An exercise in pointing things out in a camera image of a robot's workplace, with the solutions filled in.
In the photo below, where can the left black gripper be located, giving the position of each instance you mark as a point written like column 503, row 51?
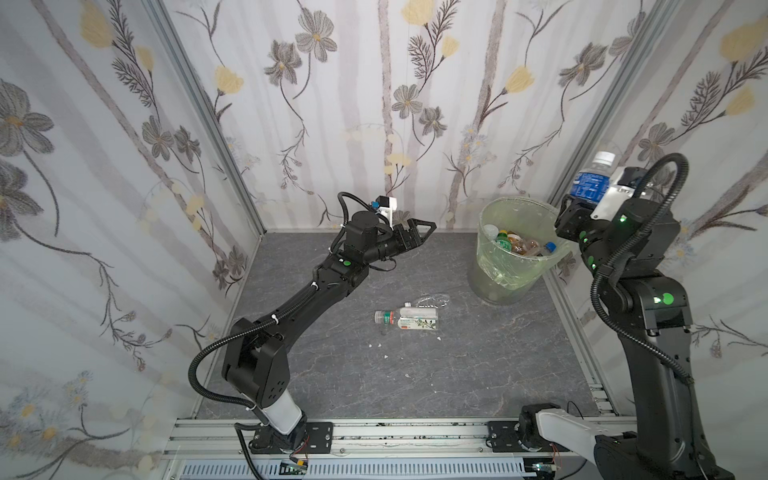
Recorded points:
column 405, row 235

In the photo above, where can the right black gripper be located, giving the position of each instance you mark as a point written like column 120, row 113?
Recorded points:
column 571, row 219

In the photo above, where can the clear bottle blue label white cap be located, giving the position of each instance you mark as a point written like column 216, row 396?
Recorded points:
column 592, row 182

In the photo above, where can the orange copper label bottle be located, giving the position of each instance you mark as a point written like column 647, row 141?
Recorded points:
column 520, row 246

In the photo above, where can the white bottle red cap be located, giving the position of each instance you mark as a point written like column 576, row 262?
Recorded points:
column 491, row 231

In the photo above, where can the clear bottle green cap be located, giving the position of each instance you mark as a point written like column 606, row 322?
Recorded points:
column 409, row 318

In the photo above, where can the green soda bottle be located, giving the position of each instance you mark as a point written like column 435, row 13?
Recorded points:
column 503, row 241

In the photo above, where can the crushed clear bottle white cap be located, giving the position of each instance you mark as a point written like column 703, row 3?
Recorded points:
column 436, row 301

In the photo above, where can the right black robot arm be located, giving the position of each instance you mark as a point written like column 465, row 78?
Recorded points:
column 651, row 316

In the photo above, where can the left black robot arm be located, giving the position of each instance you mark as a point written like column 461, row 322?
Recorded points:
column 256, row 360

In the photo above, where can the mesh bin with green bag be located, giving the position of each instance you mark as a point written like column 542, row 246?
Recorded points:
column 499, row 277

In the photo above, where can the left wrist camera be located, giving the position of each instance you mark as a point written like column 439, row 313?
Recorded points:
column 386, row 206

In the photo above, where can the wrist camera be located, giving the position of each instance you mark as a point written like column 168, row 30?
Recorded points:
column 621, row 187
column 386, row 206

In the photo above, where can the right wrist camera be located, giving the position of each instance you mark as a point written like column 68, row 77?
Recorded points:
column 621, row 187

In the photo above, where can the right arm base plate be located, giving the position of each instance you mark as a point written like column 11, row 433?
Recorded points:
column 503, row 437

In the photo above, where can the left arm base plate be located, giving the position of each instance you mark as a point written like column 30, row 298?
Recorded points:
column 307, row 438

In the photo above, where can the aluminium frame rail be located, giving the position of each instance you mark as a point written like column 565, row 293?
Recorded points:
column 439, row 448

